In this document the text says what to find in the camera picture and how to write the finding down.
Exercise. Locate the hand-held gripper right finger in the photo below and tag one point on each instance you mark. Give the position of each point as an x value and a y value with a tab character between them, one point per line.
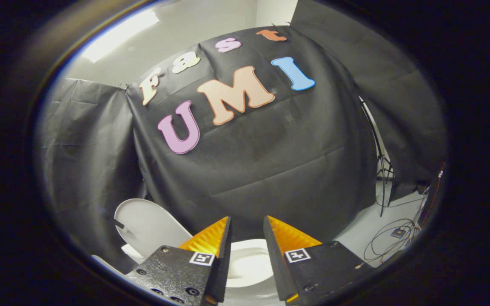
274	259

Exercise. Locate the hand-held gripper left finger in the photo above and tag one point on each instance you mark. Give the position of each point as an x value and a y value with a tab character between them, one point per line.
223	259

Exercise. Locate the white toilet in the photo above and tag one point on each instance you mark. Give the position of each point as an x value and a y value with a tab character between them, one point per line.
249	267

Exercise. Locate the black backdrop cloth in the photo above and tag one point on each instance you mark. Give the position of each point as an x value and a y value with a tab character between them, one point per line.
270	161

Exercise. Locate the small black floor box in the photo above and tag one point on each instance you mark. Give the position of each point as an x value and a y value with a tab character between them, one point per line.
398	233

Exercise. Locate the black light stand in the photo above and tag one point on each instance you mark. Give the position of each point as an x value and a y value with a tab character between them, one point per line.
382	161

